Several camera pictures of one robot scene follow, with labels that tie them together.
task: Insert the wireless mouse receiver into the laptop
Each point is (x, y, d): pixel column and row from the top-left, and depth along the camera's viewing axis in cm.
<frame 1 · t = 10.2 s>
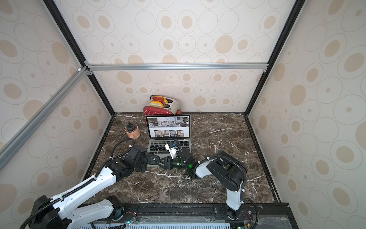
left hand: (154, 154, 80), fingers open
right hand: (156, 167, 79), fingers open
silver laptop: (162, 129, 99), point 10 cm above the table
pink ceramic mug: (132, 130, 99), point 9 cm above the table
red polka dot toaster: (162, 105, 99), point 21 cm above the table

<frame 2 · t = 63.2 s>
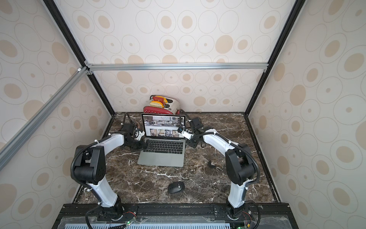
left hand: (149, 145, 94), fingers open
right hand: (189, 141, 92), fingers open
black wireless mouse: (176, 187, 81), point 3 cm above the table
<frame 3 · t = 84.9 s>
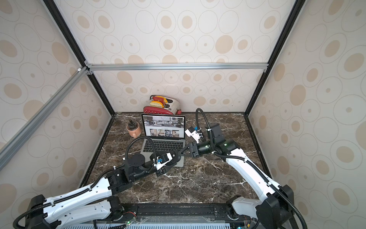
left hand: (174, 157, 68), fingers open
right hand: (179, 158, 65), fingers open
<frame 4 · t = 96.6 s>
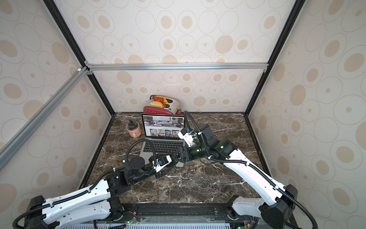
left hand: (173, 160, 68), fingers open
right hand: (174, 160, 64), fingers open
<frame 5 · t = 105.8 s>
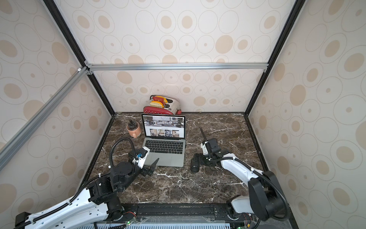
left hand: (152, 154, 70), fingers open
right hand: (197, 162, 86), fingers open
